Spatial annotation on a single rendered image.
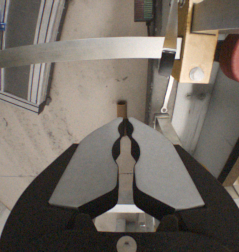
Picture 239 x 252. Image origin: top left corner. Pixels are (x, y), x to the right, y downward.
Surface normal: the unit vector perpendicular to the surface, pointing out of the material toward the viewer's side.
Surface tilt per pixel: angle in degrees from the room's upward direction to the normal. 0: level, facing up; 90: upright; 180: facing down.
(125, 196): 90
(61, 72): 0
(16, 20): 0
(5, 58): 0
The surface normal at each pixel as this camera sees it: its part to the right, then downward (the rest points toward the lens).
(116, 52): -0.04, 0.53
